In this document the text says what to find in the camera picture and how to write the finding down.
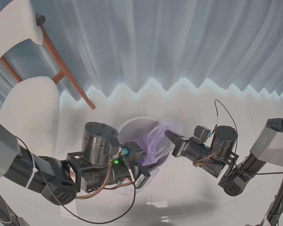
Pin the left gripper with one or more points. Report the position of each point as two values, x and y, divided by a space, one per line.
141 177

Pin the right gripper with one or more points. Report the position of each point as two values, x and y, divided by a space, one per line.
190 150

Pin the purple plastic bag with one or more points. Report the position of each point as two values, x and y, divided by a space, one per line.
159 141

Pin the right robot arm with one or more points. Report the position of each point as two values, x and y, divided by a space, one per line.
223 141

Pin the white trash bin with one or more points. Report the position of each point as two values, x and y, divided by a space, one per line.
137 123

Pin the pale blue curtain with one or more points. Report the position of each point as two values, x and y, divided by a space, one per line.
154 39

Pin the white cushioned wooden chair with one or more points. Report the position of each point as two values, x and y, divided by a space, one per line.
28 114

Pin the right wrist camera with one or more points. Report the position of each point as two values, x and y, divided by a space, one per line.
200 132

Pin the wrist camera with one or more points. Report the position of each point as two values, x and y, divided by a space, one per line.
200 132
132 151

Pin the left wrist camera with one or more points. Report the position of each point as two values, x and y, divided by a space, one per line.
132 151

